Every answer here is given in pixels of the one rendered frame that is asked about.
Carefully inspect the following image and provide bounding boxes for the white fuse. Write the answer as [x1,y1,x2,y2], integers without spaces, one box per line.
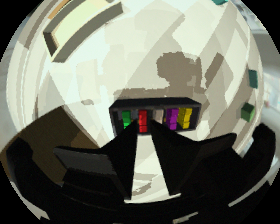
[153,109,164,124]

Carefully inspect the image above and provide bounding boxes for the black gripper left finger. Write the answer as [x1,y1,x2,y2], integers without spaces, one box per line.
[54,120,137,201]

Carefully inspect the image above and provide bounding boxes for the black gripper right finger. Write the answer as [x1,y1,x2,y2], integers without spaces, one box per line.
[149,119,237,196]

